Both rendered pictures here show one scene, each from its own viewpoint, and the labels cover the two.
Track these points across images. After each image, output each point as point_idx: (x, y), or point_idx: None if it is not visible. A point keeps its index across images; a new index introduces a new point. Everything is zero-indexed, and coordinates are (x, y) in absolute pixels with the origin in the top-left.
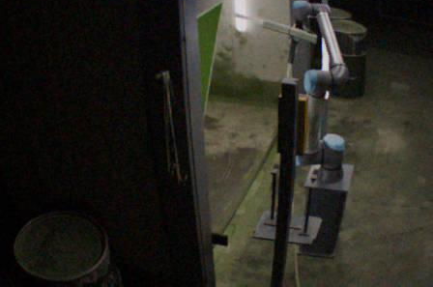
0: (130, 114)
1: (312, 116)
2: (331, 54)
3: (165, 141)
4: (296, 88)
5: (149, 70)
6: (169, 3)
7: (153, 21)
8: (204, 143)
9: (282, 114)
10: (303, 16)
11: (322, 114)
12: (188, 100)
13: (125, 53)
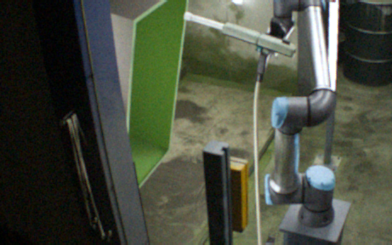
0: (55, 145)
1: (283, 154)
2: (315, 72)
3: (82, 193)
4: (222, 159)
5: (57, 109)
6: (67, 28)
7: (52, 50)
8: (137, 189)
9: (207, 188)
10: (284, 13)
11: (298, 150)
12: (105, 148)
13: (39, 76)
